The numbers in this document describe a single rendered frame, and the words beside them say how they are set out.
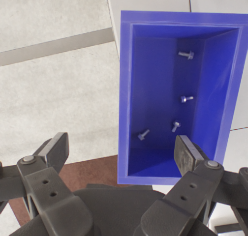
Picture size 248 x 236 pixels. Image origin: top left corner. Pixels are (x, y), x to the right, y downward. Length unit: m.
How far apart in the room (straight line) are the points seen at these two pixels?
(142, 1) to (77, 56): 0.90
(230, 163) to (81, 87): 0.97
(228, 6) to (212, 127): 0.18
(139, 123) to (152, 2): 0.19
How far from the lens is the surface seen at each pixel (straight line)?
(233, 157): 0.41
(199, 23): 0.24
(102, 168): 1.39
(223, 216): 0.50
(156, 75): 0.31
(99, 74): 1.16
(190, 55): 0.31
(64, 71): 1.21
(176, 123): 0.32
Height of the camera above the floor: 1.14
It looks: 73 degrees down
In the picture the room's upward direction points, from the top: 178 degrees counter-clockwise
